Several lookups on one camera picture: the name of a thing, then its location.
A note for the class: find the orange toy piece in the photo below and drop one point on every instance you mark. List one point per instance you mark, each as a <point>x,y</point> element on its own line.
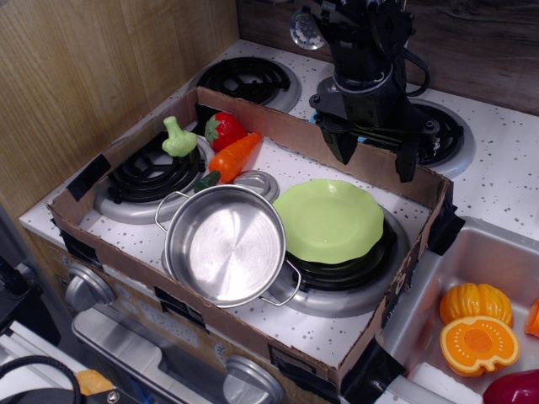
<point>532,320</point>

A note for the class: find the light green toy broccoli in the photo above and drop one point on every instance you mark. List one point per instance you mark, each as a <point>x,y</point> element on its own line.
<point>180,143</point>

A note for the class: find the black burner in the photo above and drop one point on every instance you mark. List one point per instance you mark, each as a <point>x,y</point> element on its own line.
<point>455,146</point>
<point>149,182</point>
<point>349,278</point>
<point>257,80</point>

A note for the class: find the right silver stove knob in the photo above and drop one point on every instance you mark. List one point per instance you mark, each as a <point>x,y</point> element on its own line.
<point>247,382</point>

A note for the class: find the light green plastic plate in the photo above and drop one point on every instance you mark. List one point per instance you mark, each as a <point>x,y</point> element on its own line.
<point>329,221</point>

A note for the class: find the orange pumpkin half slice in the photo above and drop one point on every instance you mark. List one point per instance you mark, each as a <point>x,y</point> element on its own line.
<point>475,345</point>

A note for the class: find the back right black burner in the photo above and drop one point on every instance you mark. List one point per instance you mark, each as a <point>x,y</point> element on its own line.
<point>455,146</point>

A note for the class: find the silver sink basin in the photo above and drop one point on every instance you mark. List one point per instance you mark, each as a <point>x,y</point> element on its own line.
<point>481,254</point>

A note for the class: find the dark red toy vegetable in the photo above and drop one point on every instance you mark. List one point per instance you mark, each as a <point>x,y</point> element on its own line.
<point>520,387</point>

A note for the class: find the back left black burner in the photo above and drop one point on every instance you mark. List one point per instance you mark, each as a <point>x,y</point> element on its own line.
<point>257,80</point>

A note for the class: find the orange toy carrot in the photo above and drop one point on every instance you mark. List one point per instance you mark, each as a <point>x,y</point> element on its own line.
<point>230,161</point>

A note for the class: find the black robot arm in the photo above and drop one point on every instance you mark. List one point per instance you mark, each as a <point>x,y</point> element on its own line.
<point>367,43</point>

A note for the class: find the orange sponge piece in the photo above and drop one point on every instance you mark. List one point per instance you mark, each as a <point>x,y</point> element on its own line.
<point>91,382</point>

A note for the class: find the orange toy pumpkin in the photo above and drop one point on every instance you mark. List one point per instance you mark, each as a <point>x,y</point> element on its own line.
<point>471,299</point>

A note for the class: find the left silver stove knob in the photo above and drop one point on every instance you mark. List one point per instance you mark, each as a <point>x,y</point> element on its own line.
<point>86,289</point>

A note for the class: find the red toy strawberry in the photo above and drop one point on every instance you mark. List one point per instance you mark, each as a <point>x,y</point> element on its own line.
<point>223,129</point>

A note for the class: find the light blue plastic bowl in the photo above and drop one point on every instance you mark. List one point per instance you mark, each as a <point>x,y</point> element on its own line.
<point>313,116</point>

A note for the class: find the silver round centre knob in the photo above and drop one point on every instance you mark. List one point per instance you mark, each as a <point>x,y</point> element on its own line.
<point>260,182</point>

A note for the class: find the silver stove knob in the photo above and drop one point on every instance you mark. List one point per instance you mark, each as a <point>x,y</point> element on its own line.
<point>86,289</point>
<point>247,382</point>

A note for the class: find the front left black burner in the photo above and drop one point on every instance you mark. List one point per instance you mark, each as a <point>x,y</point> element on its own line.
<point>149,182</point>

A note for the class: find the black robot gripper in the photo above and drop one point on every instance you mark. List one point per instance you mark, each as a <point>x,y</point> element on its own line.
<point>384,115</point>

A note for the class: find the stainless steel pot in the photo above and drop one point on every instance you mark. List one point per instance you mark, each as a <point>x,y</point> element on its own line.
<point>225,243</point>

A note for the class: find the front right black burner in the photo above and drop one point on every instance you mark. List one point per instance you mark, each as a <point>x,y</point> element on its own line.
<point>349,278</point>

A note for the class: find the hanging silver strainer ladle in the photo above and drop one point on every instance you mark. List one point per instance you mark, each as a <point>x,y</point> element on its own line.
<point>304,31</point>

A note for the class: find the brown cardboard fence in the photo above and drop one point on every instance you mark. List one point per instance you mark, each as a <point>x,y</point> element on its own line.
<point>315,359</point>

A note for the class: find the silver oven door handle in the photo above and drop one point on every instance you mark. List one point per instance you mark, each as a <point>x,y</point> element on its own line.
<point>168,373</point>

